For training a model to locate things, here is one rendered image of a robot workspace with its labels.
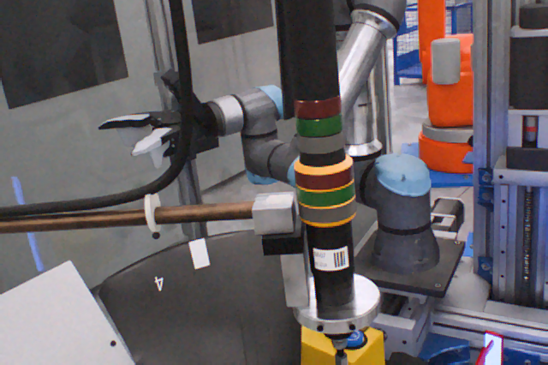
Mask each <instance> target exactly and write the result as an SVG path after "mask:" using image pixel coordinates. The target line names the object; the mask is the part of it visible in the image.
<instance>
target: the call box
mask: <svg viewBox="0 0 548 365"><path fill-rule="evenodd" d="M362 334H363V342H362V343H361V344H360V345H358V346H355V347H348V346H347V347H346V348H344V351H345V352H346V353H347V354H348V365H385V360H384V334H383V332H381V331H380V330H377V329H375V328H372V327H369V328H368V329H367V330H366V331H365V332H363V333H362ZM336 353H337V349H336V348H334V347H333V344H332V342H331V339H330V338H327V337H326V336H325V335H324V334H323V333H322V332H316V331H314V330H311V329H309V328H307V327H305V326H302V327H301V365H336V361H335V354H336Z"/></svg>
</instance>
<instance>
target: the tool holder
mask: <svg viewBox="0 0 548 365"><path fill-rule="evenodd" d="M282 194H291V197H293V198H294V199H293V200H294V202H293V203H294V204H293V203H292V202H290V203H282V204H269V202H267V203H266V200H267V199H269V196H270V195H282ZM293 210H294V211H293ZM252 214H253V225H254V231H255V235H262V239H261V242H262V248H263V255H264V256H271V255H281V262H282V268H283V280H284V287H285V294H286V301H287V306H288V307H292V309H293V314H294V317H295V319H296V320H297V321H298V322H299V323H300V324H301V325H303V326H305V327H307V328H309V329H311V330H314V331H316V332H322V333H331V334H338V333H346V332H352V331H355V330H358V329H361V328H362V327H364V326H366V325H368V324H369V323H371V322H372V321H373V320H374V319H376V318H377V317H378V314H379V311H380V296H379V291H378V288H377V286H376V285H375V284H374V283H373V282H371V281H370V280H369V279H367V278H364V277H362V276H360V275H357V274H355V275H354V282H355V295H354V300H353V301H352V302H350V303H348V304H346V305H343V306H339V307H330V306H325V305H323V304H321V303H319V302H318V301H317V300H316V298H315V292H314V284H313V277H311V278H310V277H309V269H308V261H307V246H306V238H305V225H304V222H303V221H302V220H301V219H300V217H299V214H296V210H295V197H294V193H293V192H284V193H272V194H257V195H256V198H255V203H254V204H253V209H252ZM294 214H295V216H294Z"/></svg>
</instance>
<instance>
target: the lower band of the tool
mask: <svg viewBox="0 0 548 365"><path fill-rule="evenodd" d="M346 156H347V158H346V159H345V160H344V161H343V162H342V163H339V164H337V165H331V166H326V167H309V166H305V165H302V164H300V163H299V159H297V160H296V161H295V162H294V169H295V170H296V171H298V172H300V173H303V174H308V175H326V174H332V173H336V172H339V171H344V170H346V169H348V168H349V167H350V166H351V165H352V164H353V159H352V158H351V157H350V156H348V155H347V154H346ZM353 181H354V180H353ZM353 181H352V182H353ZM352 182H351V183H352ZM351 183H349V184H347V185H345V186H343V187H341V188H345V187H347V186H348V185H350V184H351ZM296 186H297V185H296ZM297 187H298V188H300V187H299V186H297ZM341 188H334V189H329V190H309V189H304V188H300V189H302V190H305V191H309V192H330V191H334V190H338V189H341ZM353 199H354V198H353ZM353 199H352V200H353ZM352 200H350V201H348V202H346V203H344V204H342V205H339V206H330V207H312V206H305V205H303V204H301V203H300V202H299V201H298V202H299V203H300V204H301V205H302V206H305V207H308V208H313V209H330V208H335V207H340V206H344V205H346V204H348V203H349V202H351V201H352ZM356 212H357V211H356ZM356 212H355V214H356ZM355 214H354V215H352V216H351V217H349V218H346V219H344V220H342V221H338V222H334V223H314V222H309V221H306V220H305V219H303V218H301V217H300V215H299V217H300V219H301V220H302V221H303V222H305V223H306V224H309V225H312V226H317V227H332V226H337V225H340V224H345V223H347V222H348V221H349V220H351V219H352V218H353V217H354V216H355Z"/></svg>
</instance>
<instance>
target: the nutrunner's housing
mask: <svg viewBox="0 0 548 365"><path fill-rule="evenodd" d="M305 224H306V223H305ZM306 232H307V246H308V255H309V263H310V271H311V272H312V274H313V284H314V292H315V298H316V300H317V301H318V302H319V303H321V304H323V305H325V306H330V307H339V306H343V305H346V304H348V303H350V302H352V301H353V300H354V295H355V282H354V270H355V258H354V237H353V225H352V219H351V220H349V221H348V222H347V223H345V224H340V225H337V226H332V227H317V226H312V225H309V224H306ZM353 332H354V331H352V332H346V333H338V334H331V333H324V335H325V336H326V337H327V338H330V339H334V340H343V339H346V338H349V337H350V336H351V335H352V334H353Z"/></svg>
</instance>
